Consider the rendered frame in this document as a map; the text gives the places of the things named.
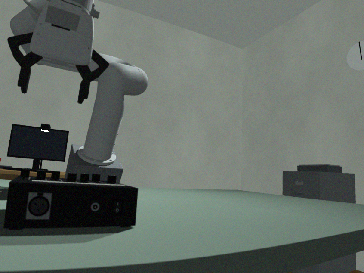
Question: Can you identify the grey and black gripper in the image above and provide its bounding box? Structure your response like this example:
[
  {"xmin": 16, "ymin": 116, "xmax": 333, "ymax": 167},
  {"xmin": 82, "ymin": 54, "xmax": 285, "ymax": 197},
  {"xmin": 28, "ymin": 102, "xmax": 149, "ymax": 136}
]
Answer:
[{"xmin": 7, "ymin": 0, "xmax": 109, "ymax": 104}]

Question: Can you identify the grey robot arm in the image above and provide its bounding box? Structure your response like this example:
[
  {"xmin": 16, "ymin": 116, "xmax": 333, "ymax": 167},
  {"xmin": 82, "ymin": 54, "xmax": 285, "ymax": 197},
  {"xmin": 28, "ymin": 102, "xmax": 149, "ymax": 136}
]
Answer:
[{"xmin": 10, "ymin": 0, "xmax": 148, "ymax": 165}]

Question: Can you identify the black lighting desk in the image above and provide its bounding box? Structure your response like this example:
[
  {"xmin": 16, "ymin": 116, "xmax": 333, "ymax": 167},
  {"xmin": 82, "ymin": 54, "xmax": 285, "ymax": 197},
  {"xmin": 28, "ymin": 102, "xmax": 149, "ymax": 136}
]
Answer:
[{"xmin": 3, "ymin": 168, "xmax": 138, "ymax": 230}]

